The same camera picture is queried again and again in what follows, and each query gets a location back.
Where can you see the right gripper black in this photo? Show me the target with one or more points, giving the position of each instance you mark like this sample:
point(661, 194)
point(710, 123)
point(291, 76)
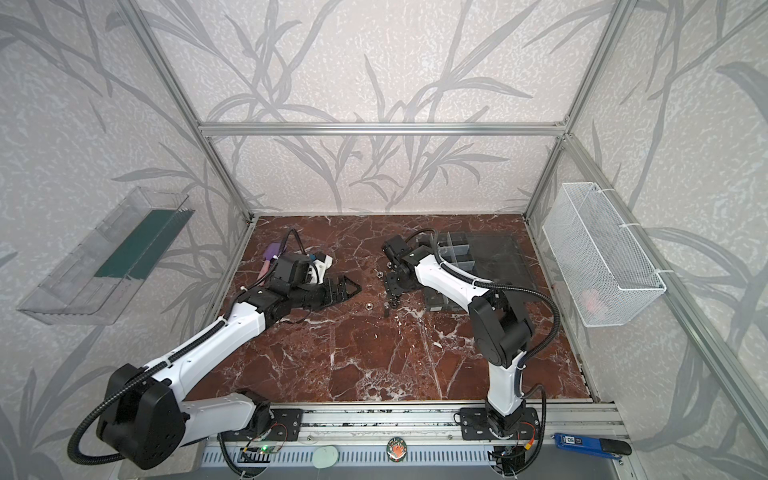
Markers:
point(395, 280)

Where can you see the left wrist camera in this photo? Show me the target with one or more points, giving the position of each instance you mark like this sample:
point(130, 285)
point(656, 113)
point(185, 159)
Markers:
point(295, 269)

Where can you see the white oval puck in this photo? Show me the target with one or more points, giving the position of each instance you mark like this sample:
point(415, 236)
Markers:
point(325, 457)

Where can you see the round red sticker button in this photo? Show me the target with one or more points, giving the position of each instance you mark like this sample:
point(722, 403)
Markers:
point(396, 449)

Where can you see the clear wall tray green mat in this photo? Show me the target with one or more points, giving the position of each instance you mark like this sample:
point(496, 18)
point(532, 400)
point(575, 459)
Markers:
point(96, 281)

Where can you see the aluminium frame post right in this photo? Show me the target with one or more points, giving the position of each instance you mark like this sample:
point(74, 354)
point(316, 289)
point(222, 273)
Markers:
point(615, 26)

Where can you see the aluminium frame crossbar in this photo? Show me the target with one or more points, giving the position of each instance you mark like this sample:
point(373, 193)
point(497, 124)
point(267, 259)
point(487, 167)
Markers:
point(218, 129)

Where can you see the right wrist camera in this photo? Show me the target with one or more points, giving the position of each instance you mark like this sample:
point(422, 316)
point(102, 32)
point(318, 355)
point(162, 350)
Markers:
point(395, 248)

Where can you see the aluminium frame post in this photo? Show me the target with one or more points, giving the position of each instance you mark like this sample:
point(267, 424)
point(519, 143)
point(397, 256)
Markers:
point(139, 25)
point(615, 26)

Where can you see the clear compartment organizer box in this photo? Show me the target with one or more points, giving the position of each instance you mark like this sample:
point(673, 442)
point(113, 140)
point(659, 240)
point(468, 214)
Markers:
point(497, 257)

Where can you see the aluminium frame post left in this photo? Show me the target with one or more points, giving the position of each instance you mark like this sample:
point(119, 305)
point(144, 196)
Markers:
point(139, 25)

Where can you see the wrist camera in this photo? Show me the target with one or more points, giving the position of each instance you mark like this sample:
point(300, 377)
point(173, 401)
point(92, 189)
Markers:
point(395, 248)
point(295, 269)

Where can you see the purple pink spatula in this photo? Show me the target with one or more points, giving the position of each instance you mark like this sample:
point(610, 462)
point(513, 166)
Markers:
point(271, 253)

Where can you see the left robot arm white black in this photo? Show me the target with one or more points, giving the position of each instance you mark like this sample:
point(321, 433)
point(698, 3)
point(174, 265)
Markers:
point(148, 415)

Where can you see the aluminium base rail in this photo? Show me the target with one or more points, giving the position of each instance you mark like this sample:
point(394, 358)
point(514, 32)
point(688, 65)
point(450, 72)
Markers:
point(436, 434)

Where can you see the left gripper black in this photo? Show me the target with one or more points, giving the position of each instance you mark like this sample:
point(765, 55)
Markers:
point(324, 293)

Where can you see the white wire mesh basket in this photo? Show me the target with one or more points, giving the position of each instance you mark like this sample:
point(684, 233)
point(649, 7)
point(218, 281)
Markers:
point(608, 274)

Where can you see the blue black handheld tool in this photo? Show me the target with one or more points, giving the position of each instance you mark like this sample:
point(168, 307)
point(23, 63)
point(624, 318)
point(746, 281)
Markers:
point(613, 449)

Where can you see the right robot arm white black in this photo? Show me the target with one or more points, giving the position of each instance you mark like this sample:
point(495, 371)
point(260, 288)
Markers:
point(501, 325)

